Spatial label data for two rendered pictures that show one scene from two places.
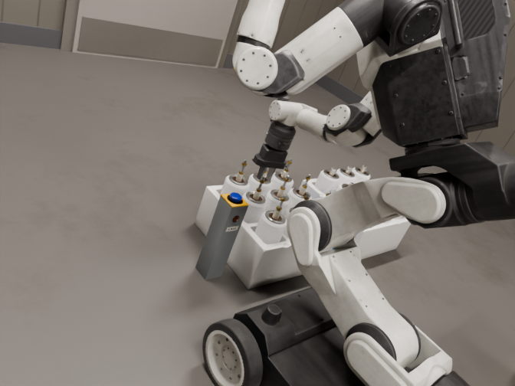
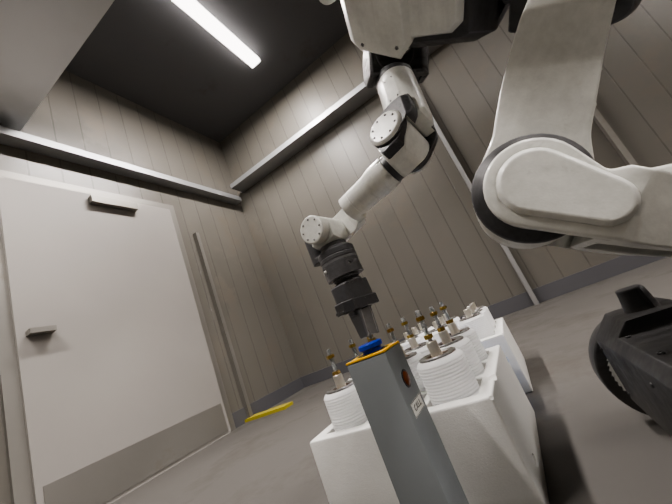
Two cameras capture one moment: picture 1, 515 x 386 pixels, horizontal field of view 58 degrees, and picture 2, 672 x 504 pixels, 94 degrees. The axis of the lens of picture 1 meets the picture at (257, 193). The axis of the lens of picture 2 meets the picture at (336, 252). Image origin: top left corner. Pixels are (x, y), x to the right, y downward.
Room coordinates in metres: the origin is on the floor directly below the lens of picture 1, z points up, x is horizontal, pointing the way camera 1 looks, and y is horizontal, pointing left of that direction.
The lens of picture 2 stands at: (0.79, 0.21, 0.35)
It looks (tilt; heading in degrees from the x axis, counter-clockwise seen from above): 14 degrees up; 343
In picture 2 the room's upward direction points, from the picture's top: 23 degrees counter-clockwise
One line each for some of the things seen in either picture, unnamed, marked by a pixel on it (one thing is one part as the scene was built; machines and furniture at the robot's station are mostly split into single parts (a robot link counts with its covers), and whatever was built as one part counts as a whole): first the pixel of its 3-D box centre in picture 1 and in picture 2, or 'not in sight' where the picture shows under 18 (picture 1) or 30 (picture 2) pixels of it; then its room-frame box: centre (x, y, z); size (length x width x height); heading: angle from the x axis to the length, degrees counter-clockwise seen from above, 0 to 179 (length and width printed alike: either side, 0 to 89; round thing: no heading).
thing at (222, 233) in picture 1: (221, 237); (416, 456); (1.30, 0.06, 0.16); 0.07 x 0.07 x 0.31; 47
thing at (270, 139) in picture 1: (274, 148); (348, 285); (1.48, 0.00, 0.46); 0.13 x 0.10 x 0.12; 124
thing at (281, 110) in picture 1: (283, 116); (324, 242); (1.48, 0.01, 0.57); 0.11 x 0.11 x 0.11; 42
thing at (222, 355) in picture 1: (231, 358); not in sight; (0.88, -0.09, 0.10); 0.20 x 0.05 x 0.20; 49
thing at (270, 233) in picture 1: (266, 237); (458, 402); (1.39, -0.09, 0.16); 0.10 x 0.10 x 0.18
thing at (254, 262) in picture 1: (265, 229); (432, 426); (1.56, -0.08, 0.09); 0.39 x 0.39 x 0.18; 47
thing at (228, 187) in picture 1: (231, 200); (357, 428); (1.55, 0.08, 0.16); 0.10 x 0.10 x 0.18
